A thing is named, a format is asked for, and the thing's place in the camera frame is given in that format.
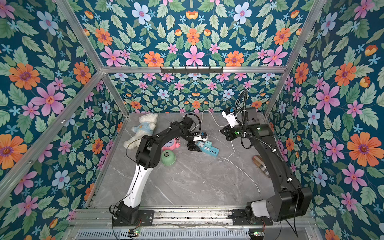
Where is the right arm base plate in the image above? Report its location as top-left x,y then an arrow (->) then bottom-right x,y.
227,209 -> 274,226

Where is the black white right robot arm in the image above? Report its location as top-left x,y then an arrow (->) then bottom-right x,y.
220,91 -> 313,224

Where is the teal usb charger plug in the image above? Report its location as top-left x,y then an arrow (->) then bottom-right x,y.
199,141 -> 212,151

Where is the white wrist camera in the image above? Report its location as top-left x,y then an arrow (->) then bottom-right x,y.
193,133 -> 208,142
222,108 -> 239,128

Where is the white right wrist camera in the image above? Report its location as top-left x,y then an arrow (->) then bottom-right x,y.
222,108 -> 239,128

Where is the green round meat grinder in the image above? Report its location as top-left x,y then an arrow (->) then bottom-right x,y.
161,150 -> 176,166

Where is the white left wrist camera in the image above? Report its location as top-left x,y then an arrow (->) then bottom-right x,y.
193,133 -> 208,142

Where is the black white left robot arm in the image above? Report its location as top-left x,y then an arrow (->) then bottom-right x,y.
109,114 -> 208,227

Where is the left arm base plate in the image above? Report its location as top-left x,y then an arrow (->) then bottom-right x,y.
112,210 -> 155,227

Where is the plaid glasses case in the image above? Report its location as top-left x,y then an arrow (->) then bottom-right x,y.
253,156 -> 270,178

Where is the white teddy bear blue shirt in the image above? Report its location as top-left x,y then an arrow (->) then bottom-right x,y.
124,113 -> 159,150

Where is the white usb charging cable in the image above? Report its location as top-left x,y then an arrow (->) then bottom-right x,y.
217,139 -> 262,194

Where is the pink alarm clock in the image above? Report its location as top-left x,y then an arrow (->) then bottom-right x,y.
162,139 -> 181,151

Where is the teal power strip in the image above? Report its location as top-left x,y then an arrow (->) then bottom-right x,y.
198,141 -> 220,158

